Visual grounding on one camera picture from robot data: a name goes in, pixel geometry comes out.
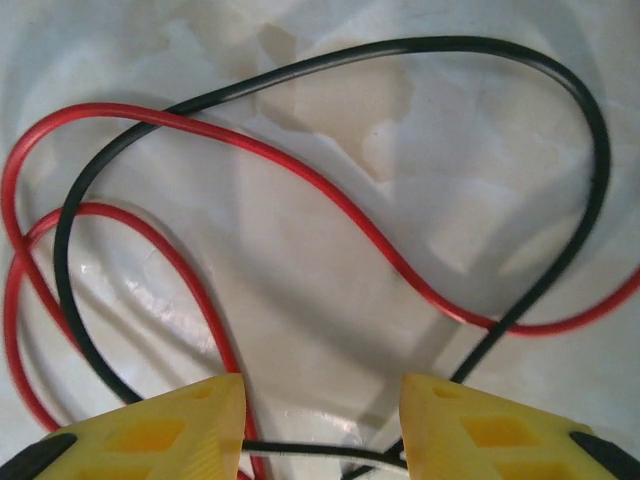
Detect black cable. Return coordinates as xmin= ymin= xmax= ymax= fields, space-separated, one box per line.
xmin=53 ymin=35 xmax=612 ymax=480

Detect red and black wires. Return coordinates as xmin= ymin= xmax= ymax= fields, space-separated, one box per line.
xmin=0 ymin=102 xmax=640 ymax=480

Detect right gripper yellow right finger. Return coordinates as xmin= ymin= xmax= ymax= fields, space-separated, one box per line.
xmin=400 ymin=372 xmax=640 ymax=480

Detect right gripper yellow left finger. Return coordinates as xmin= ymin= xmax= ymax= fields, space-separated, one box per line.
xmin=0 ymin=372 xmax=250 ymax=480

